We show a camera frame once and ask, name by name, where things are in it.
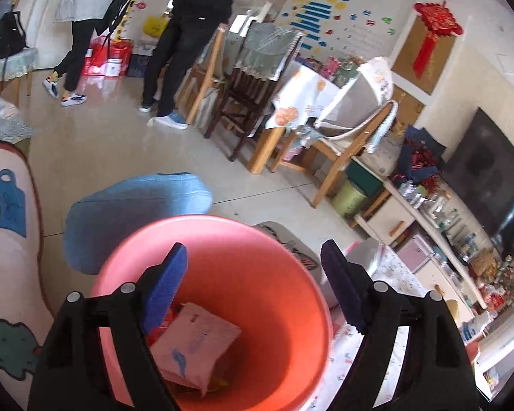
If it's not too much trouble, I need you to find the cat print cushion stool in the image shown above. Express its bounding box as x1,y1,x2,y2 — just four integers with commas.
254,221,323,285

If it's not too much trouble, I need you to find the cream tv cabinet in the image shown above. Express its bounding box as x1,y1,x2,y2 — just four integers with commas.
355,180,493,325

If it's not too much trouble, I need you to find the dark wooden chair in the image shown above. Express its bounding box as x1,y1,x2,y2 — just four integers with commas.
204,22,304,161

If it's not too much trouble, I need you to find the cartoon print sofa cushion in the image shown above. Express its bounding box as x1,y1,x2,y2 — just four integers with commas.
0,142,52,409

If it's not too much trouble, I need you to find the pink plastic trash bucket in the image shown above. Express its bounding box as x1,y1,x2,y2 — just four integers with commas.
91,215,332,410

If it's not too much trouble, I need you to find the black flat television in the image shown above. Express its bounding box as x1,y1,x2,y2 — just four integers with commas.
442,109,514,258

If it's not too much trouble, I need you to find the pink storage box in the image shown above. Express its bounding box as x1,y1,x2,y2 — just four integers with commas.
397,234,435,273

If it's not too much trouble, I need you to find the red flower bouquet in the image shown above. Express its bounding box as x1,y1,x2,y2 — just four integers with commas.
389,125,446,195

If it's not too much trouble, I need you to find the cherry print tablecloth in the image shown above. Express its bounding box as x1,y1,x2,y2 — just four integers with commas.
307,239,430,410

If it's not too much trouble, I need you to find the red snack wrapper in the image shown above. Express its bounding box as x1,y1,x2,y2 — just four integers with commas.
146,304,183,346

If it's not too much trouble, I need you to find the pink packet in bucket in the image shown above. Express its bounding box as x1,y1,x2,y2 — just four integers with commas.
150,302,242,395

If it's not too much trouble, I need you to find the blue round stool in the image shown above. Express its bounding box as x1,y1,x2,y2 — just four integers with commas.
64,173,213,276

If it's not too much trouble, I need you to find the red chinese knot ornament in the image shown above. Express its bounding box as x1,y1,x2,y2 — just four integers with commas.
412,1,463,78

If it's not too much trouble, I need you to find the dining table with orange cloth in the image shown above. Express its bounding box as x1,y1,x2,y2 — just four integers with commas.
248,61,342,174

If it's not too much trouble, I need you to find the red gift bag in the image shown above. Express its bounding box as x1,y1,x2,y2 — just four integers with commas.
82,36,133,77

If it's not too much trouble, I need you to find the black backpack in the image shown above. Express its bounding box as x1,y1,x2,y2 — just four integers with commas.
0,10,27,60

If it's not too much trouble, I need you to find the light wooden chair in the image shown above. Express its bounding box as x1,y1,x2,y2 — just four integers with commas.
269,99,400,210

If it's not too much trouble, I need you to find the person in black clothes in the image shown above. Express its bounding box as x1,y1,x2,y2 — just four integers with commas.
139,0,234,130

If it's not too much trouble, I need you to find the green waste bin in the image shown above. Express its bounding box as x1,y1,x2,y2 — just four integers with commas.
331,179,367,216

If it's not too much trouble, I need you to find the person in grey jacket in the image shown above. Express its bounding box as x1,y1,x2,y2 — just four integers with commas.
43,0,113,107

